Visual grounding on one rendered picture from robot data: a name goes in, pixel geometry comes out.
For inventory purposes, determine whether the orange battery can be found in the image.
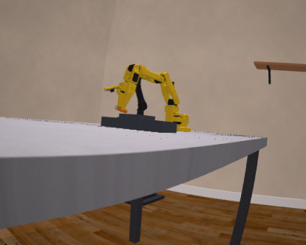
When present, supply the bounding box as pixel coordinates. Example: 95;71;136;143
114;106;128;113

